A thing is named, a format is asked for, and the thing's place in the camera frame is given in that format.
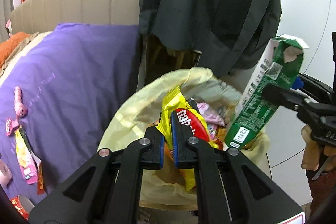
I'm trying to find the red fleece sleeve forearm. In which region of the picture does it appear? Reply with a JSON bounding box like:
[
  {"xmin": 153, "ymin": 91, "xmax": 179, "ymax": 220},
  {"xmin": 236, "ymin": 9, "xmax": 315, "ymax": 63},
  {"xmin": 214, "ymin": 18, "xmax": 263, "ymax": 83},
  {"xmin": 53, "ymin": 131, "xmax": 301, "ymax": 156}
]
[{"xmin": 306, "ymin": 169, "xmax": 336, "ymax": 216}]

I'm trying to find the orange pillow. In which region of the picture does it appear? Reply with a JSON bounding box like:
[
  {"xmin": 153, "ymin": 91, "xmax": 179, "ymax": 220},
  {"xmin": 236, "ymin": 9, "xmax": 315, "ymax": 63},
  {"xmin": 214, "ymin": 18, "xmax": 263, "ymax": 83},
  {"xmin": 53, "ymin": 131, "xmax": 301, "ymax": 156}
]
[{"xmin": 0, "ymin": 32, "xmax": 31, "ymax": 67}]

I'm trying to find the dark green hanging jacket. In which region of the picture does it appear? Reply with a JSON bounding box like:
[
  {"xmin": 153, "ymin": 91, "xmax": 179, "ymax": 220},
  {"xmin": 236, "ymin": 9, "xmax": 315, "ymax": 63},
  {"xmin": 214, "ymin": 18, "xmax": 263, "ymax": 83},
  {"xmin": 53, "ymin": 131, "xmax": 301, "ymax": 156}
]
[{"xmin": 139, "ymin": 0, "xmax": 281, "ymax": 77}]

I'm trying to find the yellow red snack wrapper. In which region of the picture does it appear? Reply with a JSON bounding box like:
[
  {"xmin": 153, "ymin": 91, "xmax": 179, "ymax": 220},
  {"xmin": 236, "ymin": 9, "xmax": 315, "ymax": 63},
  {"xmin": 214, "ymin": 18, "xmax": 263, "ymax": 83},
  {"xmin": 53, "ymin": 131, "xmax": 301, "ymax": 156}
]
[{"xmin": 157, "ymin": 86, "xmax": 219, "ymax": 192}]

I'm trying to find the pink candy wrapper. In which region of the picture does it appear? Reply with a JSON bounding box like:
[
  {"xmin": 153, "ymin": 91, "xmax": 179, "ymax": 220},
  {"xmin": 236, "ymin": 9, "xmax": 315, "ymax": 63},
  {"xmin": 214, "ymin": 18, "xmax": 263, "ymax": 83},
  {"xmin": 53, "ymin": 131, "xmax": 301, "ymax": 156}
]
[{"xmin": 5, "ymin": 118, "xmax": 20, "ymax": 136}]

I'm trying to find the pink yellow chip bag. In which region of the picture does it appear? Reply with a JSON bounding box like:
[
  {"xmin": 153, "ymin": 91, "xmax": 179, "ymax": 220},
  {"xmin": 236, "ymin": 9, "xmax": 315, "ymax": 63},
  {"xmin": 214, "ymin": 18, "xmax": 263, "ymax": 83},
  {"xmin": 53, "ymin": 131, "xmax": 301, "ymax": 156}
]
[{"xmin": 14, "ymin": 127, "xmax": 43, "ymax": 185}]

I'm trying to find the red gold paper cup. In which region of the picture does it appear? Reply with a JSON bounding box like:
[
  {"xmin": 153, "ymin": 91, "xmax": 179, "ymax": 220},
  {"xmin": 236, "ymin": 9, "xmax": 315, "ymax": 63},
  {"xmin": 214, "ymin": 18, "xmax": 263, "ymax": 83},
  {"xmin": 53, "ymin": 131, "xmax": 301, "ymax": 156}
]
[{"xmin": 10, "ymin": 194, "xmax": 35, "ymax": 220}]

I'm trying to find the right hand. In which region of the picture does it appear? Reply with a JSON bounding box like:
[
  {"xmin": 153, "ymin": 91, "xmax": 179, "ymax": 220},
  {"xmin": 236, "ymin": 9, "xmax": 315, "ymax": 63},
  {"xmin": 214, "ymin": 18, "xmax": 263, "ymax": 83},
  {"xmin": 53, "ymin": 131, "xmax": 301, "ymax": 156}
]
[{"xmin": 301, "ymin": 124, "xmax": 336, "ymax": 172}]

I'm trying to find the beige padded headboard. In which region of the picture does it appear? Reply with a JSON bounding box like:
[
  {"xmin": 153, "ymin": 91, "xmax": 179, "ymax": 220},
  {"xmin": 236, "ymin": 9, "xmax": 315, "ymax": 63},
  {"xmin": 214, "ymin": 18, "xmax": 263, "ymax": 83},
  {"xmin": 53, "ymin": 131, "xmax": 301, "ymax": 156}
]
[{"xmin": 10, "ymin": 0, "xmax": 140, "ymax": 34}]

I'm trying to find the pink plush toy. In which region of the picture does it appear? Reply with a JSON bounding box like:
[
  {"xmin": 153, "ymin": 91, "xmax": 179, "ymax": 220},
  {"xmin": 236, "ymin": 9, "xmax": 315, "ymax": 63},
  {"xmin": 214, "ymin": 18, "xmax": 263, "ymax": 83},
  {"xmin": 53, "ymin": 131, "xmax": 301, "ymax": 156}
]
[{"xmin": 14, "ymin": 86, "xmax": 27, "ymax": 118}]

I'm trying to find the green white milk carton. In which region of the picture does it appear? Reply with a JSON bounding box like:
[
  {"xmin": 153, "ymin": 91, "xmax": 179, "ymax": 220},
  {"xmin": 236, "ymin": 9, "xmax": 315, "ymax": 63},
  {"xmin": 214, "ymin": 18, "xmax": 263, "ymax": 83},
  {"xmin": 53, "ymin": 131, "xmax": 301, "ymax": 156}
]
[{"xmin": 223, "ymin": 35, "xmax": 309, "ymax": 150}]

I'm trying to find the purple bed sheet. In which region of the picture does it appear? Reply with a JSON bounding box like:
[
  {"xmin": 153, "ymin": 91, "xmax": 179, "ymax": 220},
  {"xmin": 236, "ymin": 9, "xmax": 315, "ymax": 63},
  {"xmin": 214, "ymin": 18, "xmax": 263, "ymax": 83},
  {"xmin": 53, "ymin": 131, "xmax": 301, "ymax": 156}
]
[{"xmin": 1, "ymin": 23, "xmax": 142, "ymax": 193}]

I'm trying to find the pink doll by headboard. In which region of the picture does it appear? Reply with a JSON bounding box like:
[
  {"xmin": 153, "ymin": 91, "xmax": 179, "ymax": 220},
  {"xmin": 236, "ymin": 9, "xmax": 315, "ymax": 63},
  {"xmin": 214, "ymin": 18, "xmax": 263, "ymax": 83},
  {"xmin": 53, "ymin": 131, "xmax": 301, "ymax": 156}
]
[{"xmin": 5, "ymin": 19, "xmax": 13, "ymax": 38}]

